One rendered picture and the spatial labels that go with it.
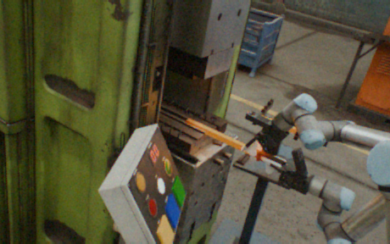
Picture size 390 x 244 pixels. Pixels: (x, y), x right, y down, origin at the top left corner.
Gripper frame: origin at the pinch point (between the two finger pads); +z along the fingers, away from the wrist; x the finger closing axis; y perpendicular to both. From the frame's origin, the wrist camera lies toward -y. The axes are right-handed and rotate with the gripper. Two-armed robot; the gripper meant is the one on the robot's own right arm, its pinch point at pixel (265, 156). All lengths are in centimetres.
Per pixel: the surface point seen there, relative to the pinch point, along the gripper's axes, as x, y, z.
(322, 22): 749, 92, 184
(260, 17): 411, 41, 185
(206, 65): -12.1, -32.5, 27.5
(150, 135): -50, -20, 22
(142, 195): -67, -14, 9
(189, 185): -16.0, 18.9, 23.0
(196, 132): -4.0, 1.2, 30.9
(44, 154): -43, 19, 80
